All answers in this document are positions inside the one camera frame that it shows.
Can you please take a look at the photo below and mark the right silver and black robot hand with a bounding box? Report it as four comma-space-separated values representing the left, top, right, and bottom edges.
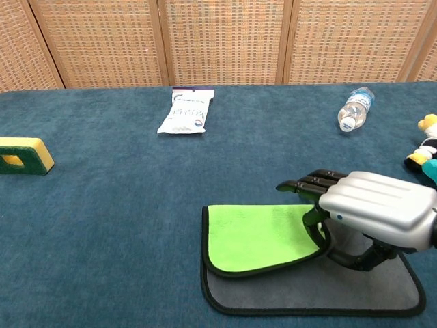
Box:
275, 169, 437, 273

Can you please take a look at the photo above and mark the grey green microfibre cloth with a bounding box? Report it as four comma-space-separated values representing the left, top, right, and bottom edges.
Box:
200, 204, 427, 316

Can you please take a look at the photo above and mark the black and white plush doll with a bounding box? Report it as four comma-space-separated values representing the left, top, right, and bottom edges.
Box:
404, 114, 437, 172

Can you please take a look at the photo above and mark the clear plastic water bottle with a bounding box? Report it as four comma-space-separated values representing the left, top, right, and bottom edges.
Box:
337, 86, 376, 133

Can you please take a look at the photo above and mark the white snack packet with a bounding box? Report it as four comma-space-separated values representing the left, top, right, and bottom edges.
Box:
156, 86, 216, 135

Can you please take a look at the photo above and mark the woven wooden folding screen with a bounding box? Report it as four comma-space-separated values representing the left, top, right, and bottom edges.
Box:
0, 0, 437, 92

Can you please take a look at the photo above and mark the blue table cloth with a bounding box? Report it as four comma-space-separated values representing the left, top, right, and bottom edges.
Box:
0, 81, 437, 328

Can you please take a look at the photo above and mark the yellow and green sponge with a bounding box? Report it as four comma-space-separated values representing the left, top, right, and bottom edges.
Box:
0, 137, 55, 176

